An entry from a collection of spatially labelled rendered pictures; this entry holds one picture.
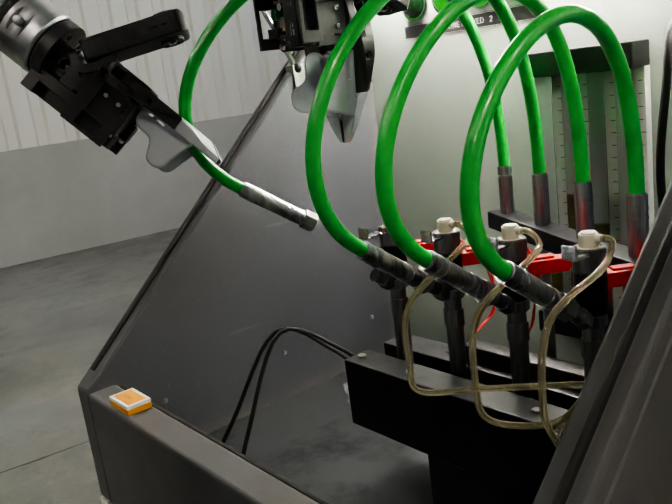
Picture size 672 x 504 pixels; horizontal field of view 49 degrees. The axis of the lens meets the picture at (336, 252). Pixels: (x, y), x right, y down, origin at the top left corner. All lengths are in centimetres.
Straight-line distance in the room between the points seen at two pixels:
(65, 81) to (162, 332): 36
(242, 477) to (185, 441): 11
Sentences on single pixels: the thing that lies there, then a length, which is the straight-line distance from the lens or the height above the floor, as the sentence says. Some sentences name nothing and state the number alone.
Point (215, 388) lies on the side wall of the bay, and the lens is 108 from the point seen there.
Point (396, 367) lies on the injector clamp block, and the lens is 82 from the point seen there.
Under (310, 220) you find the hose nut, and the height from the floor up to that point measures 114.
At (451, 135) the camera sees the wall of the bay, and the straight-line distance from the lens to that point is 111.
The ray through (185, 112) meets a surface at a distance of 82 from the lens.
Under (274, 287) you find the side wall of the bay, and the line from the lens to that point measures 110.
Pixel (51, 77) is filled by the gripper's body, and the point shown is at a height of 133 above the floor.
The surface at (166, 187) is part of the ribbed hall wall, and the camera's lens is 753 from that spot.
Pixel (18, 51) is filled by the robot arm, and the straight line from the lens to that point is 86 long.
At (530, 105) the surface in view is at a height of 124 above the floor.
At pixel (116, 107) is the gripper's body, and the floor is 129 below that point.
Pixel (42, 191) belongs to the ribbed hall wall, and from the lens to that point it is 723.
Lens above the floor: 130
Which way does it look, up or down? 13 degrees down
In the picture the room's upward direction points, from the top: 8 degrees counter-clockwise
